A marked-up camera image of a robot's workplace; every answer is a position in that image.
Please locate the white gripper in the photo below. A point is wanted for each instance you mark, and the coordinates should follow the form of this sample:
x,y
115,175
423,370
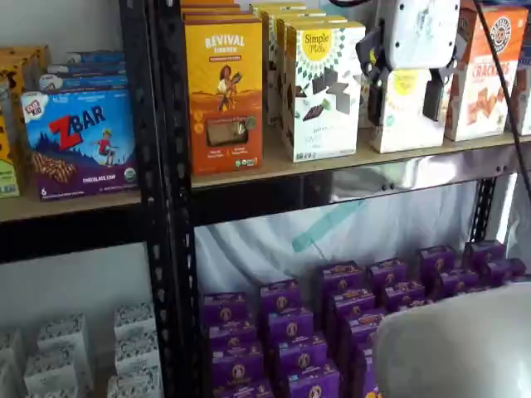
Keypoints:
x,y
415,33

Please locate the small white yellow-label box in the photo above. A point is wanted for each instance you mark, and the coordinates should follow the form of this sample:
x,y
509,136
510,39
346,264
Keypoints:
x,y
363,103
410,124

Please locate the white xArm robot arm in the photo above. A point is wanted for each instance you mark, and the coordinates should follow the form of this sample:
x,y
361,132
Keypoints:
x,y
456,344

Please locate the orange white crackers box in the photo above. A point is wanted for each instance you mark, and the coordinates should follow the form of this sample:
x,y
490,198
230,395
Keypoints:
x,y
481,95
523,99

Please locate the wooden shelf board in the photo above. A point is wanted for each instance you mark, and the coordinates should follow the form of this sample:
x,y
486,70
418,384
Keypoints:
x,y
83,207
274,166

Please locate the purple Annie's snack box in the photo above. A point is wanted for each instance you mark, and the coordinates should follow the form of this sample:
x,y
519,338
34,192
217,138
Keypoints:
x,y
313,383
506,271
352,304
281,296
364,369
236,365
454,284
232,336
242,390
224,309
300,354
402,295
363,329
342,278
290,325
388,273
436,260
483,253

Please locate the blue purple Zbar box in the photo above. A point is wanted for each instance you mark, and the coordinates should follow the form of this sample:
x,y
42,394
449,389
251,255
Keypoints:
x,y
83,82
79,145
97,56
87,68

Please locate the white patterned small box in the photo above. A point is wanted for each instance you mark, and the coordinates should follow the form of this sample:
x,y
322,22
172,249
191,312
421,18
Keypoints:
x,y
50,373
10,350
137,352
134,321
62,336
6,381
134,383

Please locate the yellow spotted snack box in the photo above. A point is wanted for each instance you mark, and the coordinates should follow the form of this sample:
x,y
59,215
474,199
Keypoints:
x,y
33,62
10,91

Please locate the yellow green snack box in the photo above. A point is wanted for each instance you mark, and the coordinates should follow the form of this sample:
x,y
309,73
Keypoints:
x,y
6,166

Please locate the teal tape strip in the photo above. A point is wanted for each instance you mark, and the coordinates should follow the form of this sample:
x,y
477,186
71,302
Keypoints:
x,y
323,228

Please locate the black metal shelving rack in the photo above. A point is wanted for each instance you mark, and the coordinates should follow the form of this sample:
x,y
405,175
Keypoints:
x,y
174,124
134,124

